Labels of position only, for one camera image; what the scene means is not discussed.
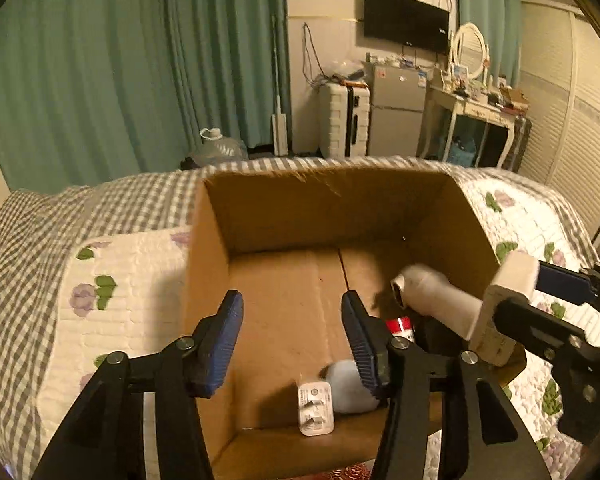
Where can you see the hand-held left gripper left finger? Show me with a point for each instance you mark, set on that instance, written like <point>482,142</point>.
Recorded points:
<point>224,342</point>

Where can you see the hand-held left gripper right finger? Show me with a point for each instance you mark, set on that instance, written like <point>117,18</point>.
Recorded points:
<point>364,342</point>

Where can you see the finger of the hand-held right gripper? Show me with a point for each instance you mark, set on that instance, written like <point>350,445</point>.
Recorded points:
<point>562,282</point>
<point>535,327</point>

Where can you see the brown cardboard box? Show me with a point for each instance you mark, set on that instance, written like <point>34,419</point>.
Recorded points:
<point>280,285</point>

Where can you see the red and white can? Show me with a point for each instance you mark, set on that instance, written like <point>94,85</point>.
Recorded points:
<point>400,327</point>

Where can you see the grey round plush ball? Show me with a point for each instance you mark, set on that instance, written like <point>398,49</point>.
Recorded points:
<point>345,385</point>

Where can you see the white power adapter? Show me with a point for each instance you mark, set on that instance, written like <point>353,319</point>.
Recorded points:
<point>316,410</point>

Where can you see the floral quilted bed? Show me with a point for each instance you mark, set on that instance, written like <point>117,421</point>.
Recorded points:
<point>130,280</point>

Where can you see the red patterned cloth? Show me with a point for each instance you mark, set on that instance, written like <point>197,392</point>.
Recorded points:
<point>350,472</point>

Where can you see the white louvered wardrobe doors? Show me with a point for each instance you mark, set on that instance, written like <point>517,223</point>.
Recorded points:
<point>575,120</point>

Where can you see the blue bag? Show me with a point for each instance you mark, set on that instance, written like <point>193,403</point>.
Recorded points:
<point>462,150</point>

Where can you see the clear water jug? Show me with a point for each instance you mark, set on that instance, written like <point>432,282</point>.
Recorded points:
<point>217,150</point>

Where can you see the white dressing table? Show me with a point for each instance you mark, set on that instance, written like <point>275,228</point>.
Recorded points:
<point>460,105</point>

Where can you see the white flat mop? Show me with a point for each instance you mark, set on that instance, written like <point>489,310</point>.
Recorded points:
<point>281,132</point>

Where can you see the white ribbed suitcase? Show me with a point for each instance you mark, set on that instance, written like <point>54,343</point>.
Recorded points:
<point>337,120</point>

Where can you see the silver small fridge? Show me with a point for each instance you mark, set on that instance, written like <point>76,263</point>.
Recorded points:
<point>395,110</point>

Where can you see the white oval mirror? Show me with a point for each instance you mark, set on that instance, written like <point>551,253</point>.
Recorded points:
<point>470,50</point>

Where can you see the narrow green curtain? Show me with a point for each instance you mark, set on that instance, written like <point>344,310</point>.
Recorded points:
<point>485,0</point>

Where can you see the wide green curtain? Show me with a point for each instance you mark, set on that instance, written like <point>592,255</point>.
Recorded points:
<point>105,70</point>

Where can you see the black wall television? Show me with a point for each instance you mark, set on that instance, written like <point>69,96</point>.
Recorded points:
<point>405,20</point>

